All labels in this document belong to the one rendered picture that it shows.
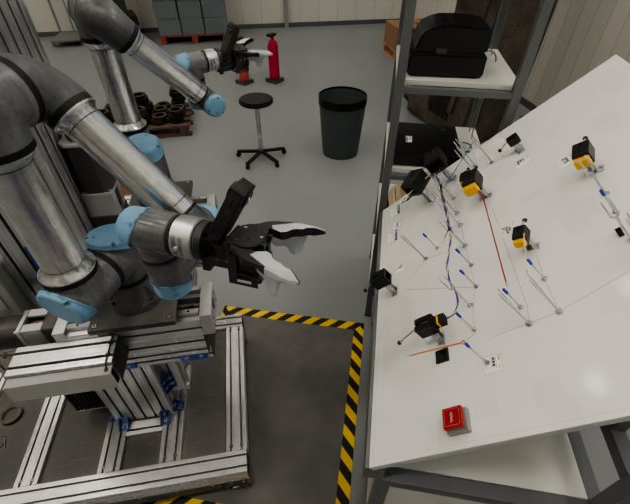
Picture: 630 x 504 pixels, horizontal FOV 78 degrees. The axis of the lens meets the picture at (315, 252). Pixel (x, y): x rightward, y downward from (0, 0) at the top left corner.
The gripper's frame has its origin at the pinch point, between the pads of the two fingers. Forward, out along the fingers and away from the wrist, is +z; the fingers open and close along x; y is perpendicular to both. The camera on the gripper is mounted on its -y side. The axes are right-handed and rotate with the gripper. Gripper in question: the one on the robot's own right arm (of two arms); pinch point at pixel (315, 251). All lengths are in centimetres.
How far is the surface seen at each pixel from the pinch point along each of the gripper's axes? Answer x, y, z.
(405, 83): -124, -3, 2
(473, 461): -21, 76, 45
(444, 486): -12, 77, 37
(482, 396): -17, 44, 38
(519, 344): -27, 34, 45
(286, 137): -365, 110, -135
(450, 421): -11, 48, 32
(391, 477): -10, 77, 23
